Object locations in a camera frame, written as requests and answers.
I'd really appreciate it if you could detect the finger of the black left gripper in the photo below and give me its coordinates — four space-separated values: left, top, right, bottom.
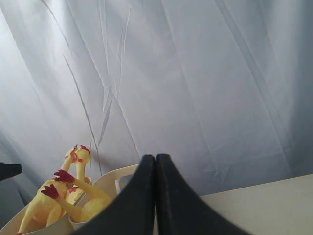
0 162 22 181

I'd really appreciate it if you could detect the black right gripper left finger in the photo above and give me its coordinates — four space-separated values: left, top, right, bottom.
77 155 156 235

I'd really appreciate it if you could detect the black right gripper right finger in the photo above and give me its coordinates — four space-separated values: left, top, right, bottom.
156 154 245 235

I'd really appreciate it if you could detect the headless yellow rubber chicken body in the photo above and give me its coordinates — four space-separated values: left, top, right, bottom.
41 169 112 223

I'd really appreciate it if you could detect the yellow rubber chicken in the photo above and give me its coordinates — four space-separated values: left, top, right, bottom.
64 145 90 205
17 146 76 235

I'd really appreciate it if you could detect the cream bin with circle mark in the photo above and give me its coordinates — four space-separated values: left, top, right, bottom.
0 177 93 235

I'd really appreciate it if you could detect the white backdrop curtain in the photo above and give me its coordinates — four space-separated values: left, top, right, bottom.
0 0 313 196

